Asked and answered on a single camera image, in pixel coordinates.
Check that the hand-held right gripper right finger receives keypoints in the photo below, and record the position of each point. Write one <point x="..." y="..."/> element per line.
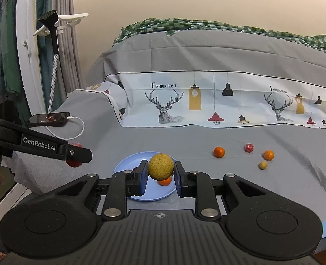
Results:
<point x="178" y="180"/>

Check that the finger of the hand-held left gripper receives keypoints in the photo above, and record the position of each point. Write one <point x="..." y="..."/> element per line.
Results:
<point x="80" y="154"/>

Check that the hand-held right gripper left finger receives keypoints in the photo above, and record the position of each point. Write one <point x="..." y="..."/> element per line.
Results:
<point x="143" y="180"/>

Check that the small red apple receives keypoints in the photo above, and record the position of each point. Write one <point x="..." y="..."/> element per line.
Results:
<point x="249" y="147"/>
<point x="74" y="164"/>

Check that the small mandarin orange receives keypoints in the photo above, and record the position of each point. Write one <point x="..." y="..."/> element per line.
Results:
<point x="268" y="155"/>
<point x="219" y="152"/>
<point x="165" y="182"/>

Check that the small green lime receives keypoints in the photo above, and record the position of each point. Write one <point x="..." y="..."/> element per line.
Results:
<point x="160" y="167"/>

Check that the blue plate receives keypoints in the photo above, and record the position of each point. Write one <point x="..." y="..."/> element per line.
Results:
<point x="123" y="168"/>

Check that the black smartphone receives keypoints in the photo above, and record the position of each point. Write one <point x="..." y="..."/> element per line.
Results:
<point x="50" y="118"/>

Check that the teal curtain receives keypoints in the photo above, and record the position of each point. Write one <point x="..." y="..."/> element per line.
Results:
<point x="41" y="60"/>

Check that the small yellow fruit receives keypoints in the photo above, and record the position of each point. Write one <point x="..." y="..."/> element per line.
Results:
<point x="263" y="165"/>

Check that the phone holder gooseneck stand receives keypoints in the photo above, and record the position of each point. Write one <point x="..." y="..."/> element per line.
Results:
<point x="69" y="60"/>

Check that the dark green hanging garment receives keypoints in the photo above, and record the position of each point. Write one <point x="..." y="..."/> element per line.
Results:
<point x="12" y="47"/>

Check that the grey bed sheet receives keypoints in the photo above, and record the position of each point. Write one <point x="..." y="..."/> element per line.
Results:
<point x="289" y="176"/>

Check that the grey quilt with deer print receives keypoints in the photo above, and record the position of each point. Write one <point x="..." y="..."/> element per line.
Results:
<point x="207" y="55"/>

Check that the white plastic hanger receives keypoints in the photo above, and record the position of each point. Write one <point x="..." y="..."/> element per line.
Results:
<point x="72" y="18"/>

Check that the green checkered cloth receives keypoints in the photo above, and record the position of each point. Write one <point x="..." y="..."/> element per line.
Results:
<point x="157" y="24"/>

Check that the white frame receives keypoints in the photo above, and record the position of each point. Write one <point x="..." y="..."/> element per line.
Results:
<point x="28" y="60"/>

